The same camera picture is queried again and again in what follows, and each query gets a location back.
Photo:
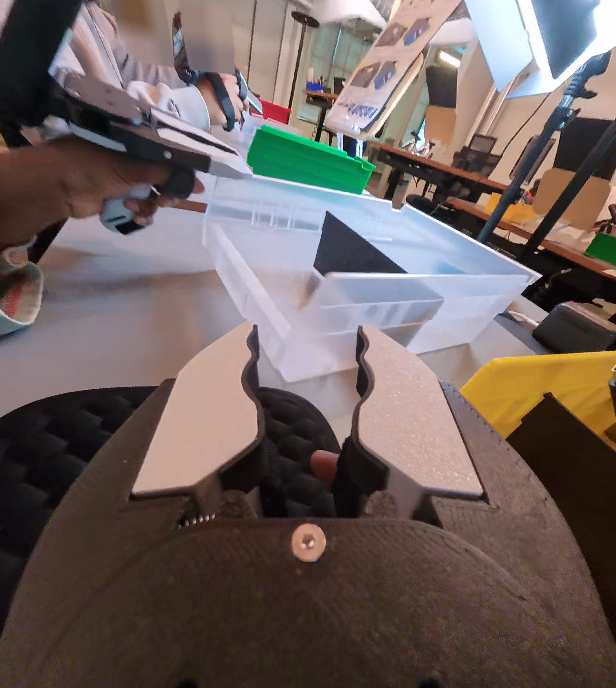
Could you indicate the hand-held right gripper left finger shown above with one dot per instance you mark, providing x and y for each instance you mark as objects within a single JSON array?
[{"x": 200, "y": 424}]

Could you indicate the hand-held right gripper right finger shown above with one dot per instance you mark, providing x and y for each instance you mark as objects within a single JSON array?
[{"x": 421, "y": 430}]

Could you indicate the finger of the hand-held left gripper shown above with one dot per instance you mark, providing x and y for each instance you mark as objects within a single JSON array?
[
  {"x": 184, "y": 129},
  {"x": 227, "y": 167}
]

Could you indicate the clear plastic bin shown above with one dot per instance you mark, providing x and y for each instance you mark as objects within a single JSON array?
[{"x": 340, "y": 322}]

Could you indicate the yellow plastic bin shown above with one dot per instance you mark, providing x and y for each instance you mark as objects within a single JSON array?
[{"x": 544, "y": 376}]

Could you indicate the person's left hand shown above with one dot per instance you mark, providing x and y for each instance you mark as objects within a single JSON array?
[{"x": 71, "y": 177}]

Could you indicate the person's right hand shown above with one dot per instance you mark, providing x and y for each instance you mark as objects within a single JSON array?
[{"x": 324, "y": 465}]

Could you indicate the red plastic bin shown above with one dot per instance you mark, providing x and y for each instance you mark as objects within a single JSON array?
[{"x": 276, "y": 113}]

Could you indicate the black bin divider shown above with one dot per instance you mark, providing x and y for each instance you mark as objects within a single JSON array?
[{"x": 348, "y": 252}]

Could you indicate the black floor lamp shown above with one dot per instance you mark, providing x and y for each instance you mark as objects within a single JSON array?
[{"x": 305, "y": 20}]

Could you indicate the black quilted mat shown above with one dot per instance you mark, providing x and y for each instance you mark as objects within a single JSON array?
[{"x": 28, "y": 446}]

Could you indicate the printed instruction sheet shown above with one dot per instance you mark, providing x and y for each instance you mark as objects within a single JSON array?
[{"x": 378, "y": 70}]

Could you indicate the grey power bank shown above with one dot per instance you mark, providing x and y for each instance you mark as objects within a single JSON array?
[{"x": 576, "y": 328}]

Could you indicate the row of wooden office desks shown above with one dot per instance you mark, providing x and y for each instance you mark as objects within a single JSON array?
[{"x": 431, "y": 164}]

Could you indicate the cardboard box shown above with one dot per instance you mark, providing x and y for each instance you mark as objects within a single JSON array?
[{"x": 576, "y": 199}]

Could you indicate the black light stand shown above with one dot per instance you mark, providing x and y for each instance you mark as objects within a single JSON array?
[
  {"x": 595, "y": 161},
  {"x": 544, "y": 145}
]

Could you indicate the black monitor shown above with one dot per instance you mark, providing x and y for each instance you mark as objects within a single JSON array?
[{"x": 592, "y": 145}]

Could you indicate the studio light panel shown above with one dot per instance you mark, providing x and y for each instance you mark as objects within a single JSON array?
[{"x": 576, "y": 37}]

